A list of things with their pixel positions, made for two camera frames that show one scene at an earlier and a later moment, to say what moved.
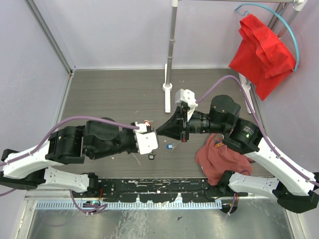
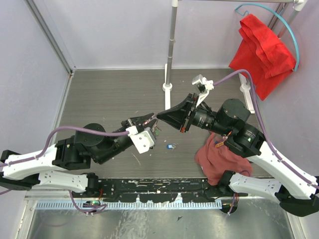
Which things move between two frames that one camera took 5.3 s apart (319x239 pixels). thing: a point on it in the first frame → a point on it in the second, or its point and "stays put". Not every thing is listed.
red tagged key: x=147 y=122 stays put
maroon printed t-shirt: x=215 y=158 stays put
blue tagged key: x=172 y=146 stays put
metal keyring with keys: x=151 y=156 → x=155 y=129
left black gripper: x=150 y=131 → x=138 y=122
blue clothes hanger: x=283 y=17 stays put
